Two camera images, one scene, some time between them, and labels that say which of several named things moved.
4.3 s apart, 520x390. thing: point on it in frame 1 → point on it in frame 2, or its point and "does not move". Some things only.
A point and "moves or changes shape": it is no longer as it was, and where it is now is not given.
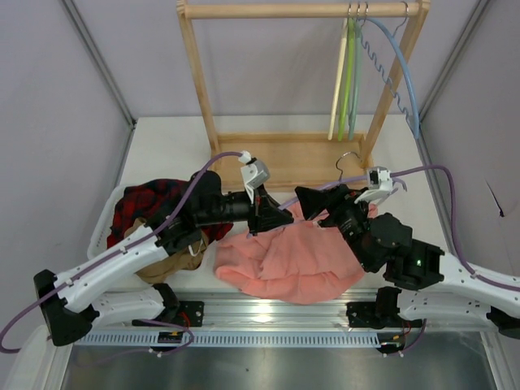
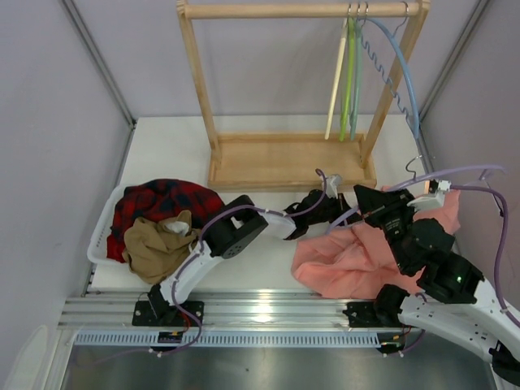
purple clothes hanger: [299, 200] → [418, 179]
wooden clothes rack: [304, 161] does not move
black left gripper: [255, 211] → [331, 208]
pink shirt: [304, 262] moves or changes shape
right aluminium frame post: [479, 11] does not move
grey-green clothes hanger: [357, 51] does not move
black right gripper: [331, 204] → [384, 207]
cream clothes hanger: [338, 81] does not move
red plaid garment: [153, 199] does not move
